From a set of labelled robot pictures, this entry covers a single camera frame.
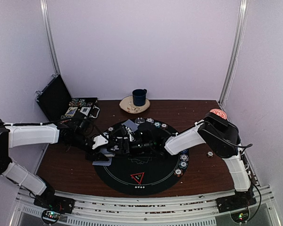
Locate blue boxed card deck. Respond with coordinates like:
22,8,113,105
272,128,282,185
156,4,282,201
65,107,77,116

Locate beige ceramic saucer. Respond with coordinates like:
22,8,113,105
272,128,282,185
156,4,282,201
119,96,150,114

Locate black poker set case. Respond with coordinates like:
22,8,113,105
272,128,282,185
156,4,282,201
35,75,100,121

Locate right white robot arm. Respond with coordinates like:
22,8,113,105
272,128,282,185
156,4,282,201
115,112,253,208

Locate blue playing card deck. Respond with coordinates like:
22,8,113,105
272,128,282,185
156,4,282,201
103,149,115,157

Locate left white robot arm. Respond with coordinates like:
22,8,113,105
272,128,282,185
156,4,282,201
0,114,109,209

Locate green chips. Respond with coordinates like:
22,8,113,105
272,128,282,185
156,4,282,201
154,122,161,128

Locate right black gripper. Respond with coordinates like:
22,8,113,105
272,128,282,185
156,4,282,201
107,138,153,158

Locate blue ten poker chip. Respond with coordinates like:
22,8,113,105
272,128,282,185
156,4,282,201
180,154,189,161

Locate dark blue mug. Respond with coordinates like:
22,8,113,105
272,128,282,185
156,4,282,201
132,89,147,106

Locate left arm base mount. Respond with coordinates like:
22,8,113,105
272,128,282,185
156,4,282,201
33,196,75,225

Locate green fifty poker chip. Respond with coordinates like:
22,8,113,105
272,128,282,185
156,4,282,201
179,161,188,170

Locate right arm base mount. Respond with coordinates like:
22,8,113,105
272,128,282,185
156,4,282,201
216,195,257,224

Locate white boxed card deck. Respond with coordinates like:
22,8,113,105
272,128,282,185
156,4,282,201
80,107,91,115

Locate red triangle all-in marker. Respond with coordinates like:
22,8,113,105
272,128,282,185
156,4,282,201
130,172,145,185

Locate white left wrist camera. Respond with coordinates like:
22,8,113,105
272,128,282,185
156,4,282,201
92,135,109,150

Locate red patterned small bowl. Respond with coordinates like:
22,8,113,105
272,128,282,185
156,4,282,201
209,108,227,120

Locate round black poker mat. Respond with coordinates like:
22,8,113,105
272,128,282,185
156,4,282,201
92,118,190,196

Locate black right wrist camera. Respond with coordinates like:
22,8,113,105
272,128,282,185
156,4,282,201
138,122,159,142

